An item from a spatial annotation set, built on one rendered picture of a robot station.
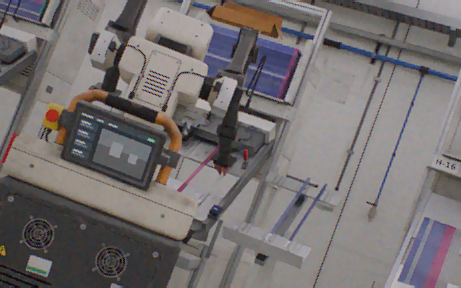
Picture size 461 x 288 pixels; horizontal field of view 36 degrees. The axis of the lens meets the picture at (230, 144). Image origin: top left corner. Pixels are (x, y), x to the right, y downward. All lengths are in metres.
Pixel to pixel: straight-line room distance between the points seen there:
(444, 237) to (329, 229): 1.82
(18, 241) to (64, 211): 0.15
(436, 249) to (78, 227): 1.60
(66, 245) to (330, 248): 3.04
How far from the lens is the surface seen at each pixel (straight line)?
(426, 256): 3.02
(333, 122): 4.94
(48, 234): 2.02
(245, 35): 2.83
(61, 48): 4.28
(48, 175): 2.01
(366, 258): 4.80
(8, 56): 4.00
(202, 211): 3.04
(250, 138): 3.39
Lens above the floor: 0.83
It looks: 5 degrees up
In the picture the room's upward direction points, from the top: 21 degrees clockwise
